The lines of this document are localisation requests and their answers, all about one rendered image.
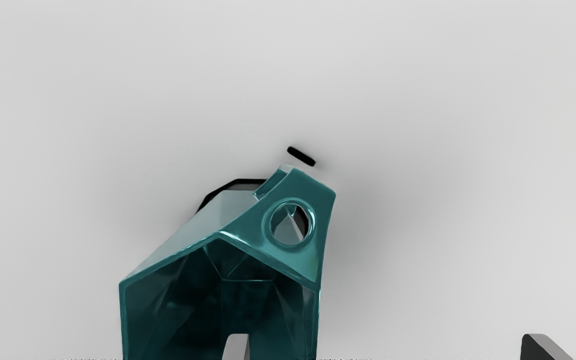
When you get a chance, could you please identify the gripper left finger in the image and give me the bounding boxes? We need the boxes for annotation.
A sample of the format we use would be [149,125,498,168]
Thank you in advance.
[222,333,250,360]

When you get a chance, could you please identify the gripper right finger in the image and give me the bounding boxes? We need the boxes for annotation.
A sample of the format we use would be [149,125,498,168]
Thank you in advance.
[520,333,575,360]

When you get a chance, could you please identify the teal faceted mug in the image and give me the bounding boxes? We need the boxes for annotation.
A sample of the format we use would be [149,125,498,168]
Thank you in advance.
[118,164,337,360]

